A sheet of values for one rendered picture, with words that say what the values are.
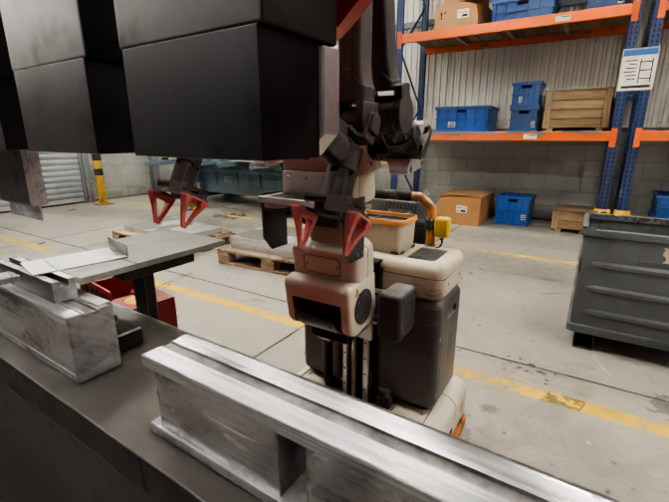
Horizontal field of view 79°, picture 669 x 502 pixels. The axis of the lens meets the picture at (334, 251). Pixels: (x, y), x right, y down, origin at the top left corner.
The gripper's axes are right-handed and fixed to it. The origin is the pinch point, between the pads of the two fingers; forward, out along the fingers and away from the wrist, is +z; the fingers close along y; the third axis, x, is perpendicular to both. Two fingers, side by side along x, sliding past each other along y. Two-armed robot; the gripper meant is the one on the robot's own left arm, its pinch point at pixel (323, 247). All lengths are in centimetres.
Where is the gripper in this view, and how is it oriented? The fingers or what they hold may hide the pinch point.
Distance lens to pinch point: 74.0
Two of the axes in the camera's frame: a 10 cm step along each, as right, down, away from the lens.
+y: 8.5, 1.4, -5.1
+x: 4.7, 2.3, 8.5
